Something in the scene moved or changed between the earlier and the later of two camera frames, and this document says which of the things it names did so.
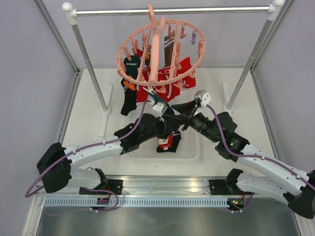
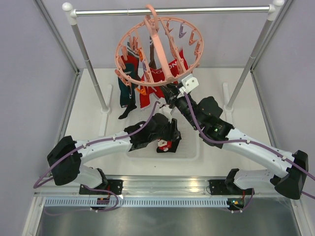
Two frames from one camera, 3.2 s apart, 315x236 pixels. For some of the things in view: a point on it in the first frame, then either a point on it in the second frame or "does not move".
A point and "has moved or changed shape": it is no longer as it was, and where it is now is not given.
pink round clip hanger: [160, 53] has moved or changed shape
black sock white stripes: [176, 138] does not move
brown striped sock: [169, 45] -> [152, 64]
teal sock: [132, 66] -> [127, 94]
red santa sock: [165, 143] does not move
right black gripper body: [194, 119] -> [180, 103]
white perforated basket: [188, 148] does not move
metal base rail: [166, 185] does not move
